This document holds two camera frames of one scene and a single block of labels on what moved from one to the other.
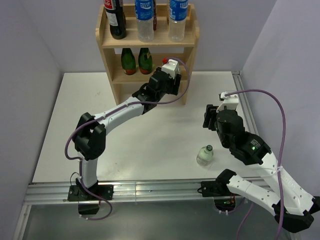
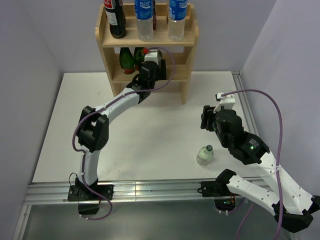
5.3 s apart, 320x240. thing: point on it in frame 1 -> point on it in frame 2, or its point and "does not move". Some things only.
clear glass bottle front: [205, 155] does not move
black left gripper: [173, 89] -> [162, 70]
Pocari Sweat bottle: [178, 13] does not move
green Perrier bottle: [128, 61] does not move
